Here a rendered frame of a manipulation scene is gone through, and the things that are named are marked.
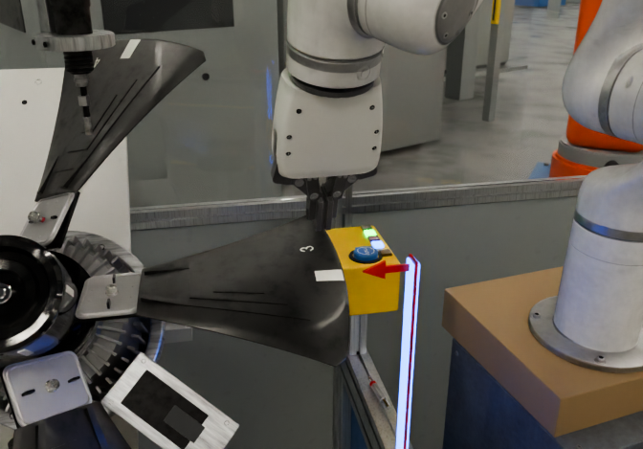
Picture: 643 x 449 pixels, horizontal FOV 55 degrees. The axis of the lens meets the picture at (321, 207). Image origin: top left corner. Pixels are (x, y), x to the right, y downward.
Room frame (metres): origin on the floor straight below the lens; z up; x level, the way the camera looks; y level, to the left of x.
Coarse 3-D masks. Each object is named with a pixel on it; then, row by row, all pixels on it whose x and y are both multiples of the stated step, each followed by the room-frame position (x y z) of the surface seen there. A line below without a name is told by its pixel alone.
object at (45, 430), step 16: (64, 416) 0.51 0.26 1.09; (80, 416) 0.52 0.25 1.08; (96, 416) 0.53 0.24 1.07; (16, 432) 0.47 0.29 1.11; (32, 432) 0.48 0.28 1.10; (48, 432) 0.49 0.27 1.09; (64, 432) 0.50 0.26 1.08; (80, 432) 0.51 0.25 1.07; (96, 432) 0.52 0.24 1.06; (112, 432) 0.53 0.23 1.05; (16, 448) 0.46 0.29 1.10; (32, 448) 0.47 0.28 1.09; (48, 448) 0.48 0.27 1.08; (64, 448) 0.48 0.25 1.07; (80, 448) 0.49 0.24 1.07; (96, 448) 0.51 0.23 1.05; (112, 448) 0.52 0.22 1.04; (128, 448) 0.53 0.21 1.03
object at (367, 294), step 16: (336, 240) 0.98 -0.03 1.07; (352, 240) 0.98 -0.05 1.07; (368, 240) 0.98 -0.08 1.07; (384, 240) 0.98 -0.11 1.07; (352, 256) 0.91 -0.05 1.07; (352, 272) 0.88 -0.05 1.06; (352, 288) 0.88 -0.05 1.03; (368, 288) 0.88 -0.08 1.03; (384, 288) 0.89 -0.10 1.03; (352, 304) 0.88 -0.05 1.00; (368, 304) 0.88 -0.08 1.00; (384, 304) 0.89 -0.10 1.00
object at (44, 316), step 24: (0, 240) 0.56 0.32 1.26; (24, 240) 0.57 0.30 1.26; (0, 264) 0.55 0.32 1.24; (24, 264) 0.56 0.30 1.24; (48, 264) 0.55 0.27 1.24; (72, 264) 0.65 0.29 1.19; (24, 288) 0.54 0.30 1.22; (48, 288) 0.55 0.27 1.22; (72, 288) 0.57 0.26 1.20; (0, 312) 0.53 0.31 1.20; (24, 312) 0.52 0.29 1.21; (48, 312) 0.52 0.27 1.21; (72, 312) 0.57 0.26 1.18; (0, 336) 0.51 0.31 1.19; (24, 336) 0.51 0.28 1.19; (48, 336) 0.53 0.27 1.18; (72, 336) 0.60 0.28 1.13; (0, 360) 0.53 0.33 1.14; (24, 360) 0.54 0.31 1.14
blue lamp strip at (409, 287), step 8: (408, 272) 0.67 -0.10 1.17; (408, 280) 0.67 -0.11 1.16; (408, 288) 0.67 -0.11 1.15; (408, 296) 0.67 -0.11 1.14; (408, 304) 0.66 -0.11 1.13; (408, 312) 0.66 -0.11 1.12; (408, 320) 0.66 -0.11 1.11; (408, 328) 0.66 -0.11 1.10; (408, 336) 0.66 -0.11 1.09; (408, 344) 0.66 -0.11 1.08; (408, 352) 0.66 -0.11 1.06; (408, 360) 0.66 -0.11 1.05; (400, 376) 0.68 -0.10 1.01; (400, 384) 0.68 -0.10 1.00; (400, 392) 0.67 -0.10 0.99; (400, 400) 0.67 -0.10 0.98; (400, 408) 0.67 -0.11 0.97; (400, 416) 0.67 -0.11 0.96; (400, 424) 0.67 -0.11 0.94; (400, 432) 0.67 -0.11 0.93; (400, 440) 0.66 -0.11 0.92; (400, 448) 0.66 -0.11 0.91
